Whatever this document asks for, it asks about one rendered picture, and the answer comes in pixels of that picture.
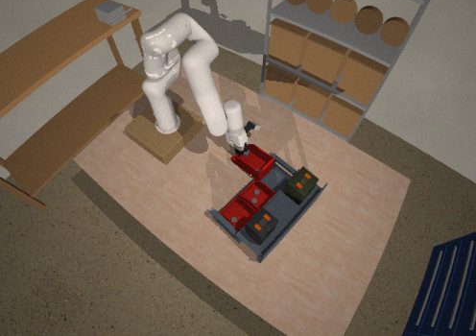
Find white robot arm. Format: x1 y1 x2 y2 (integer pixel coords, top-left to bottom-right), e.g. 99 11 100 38
140 12 244 136

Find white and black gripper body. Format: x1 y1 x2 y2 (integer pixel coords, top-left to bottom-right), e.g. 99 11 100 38
226 127 249 152

